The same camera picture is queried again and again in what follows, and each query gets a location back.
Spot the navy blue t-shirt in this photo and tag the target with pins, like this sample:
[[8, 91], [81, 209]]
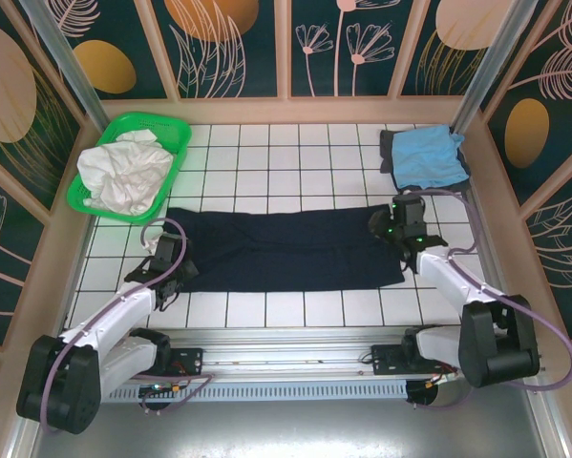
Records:
[[290, 253]]

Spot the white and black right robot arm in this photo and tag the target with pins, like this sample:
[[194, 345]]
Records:
[[495, 339]]

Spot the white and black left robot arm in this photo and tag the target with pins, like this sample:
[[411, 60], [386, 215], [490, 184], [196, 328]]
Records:
[[109, 315]]

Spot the grey folded t-shirt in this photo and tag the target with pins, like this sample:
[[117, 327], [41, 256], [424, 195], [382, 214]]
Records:
[[386, 152]]

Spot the light blue folded t-shirt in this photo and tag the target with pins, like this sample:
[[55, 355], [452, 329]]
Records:
[[424, 160]]

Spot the white crumpled t-shirt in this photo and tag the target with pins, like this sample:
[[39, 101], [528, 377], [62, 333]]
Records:
[[123, 176]]

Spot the small controller board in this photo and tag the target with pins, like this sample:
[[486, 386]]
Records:
[[161, 390]]

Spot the green plastic basket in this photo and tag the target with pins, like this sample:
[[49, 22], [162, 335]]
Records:
[[173, 126]]

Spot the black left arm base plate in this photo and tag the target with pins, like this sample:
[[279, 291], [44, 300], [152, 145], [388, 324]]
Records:
[[187, 360]]

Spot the aluminium side rail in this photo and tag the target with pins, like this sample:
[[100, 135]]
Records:
[[481, 267]]

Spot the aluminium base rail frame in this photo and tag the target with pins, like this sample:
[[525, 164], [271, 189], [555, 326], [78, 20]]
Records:
[[285, 350]]

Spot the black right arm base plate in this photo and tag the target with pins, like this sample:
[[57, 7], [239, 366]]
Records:
[[386, 360]]

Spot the aluminium corner post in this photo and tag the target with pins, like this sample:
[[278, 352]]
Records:
[[70, 62], [486, 71]]

